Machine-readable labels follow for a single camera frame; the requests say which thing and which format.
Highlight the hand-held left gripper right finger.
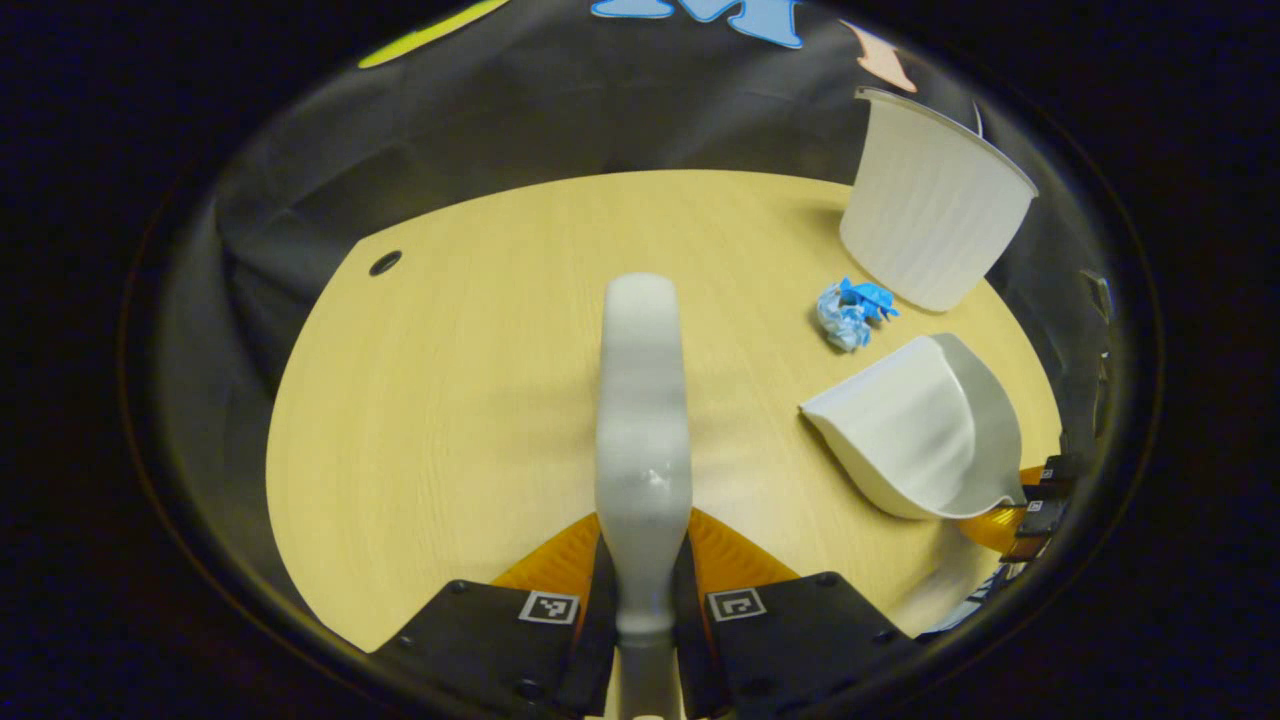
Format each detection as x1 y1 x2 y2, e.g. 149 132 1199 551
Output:
672 507 916 719

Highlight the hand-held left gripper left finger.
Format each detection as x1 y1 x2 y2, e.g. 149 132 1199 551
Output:
375 512 616 719

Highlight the white dustpan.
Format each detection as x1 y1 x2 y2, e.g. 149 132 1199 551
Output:
799 333 1026 521

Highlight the blue paper trash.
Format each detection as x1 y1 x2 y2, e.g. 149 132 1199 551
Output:
815 277 900 353

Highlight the white ribbed garbage bin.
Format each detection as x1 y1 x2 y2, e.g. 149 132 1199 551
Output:
838 86 1039 313

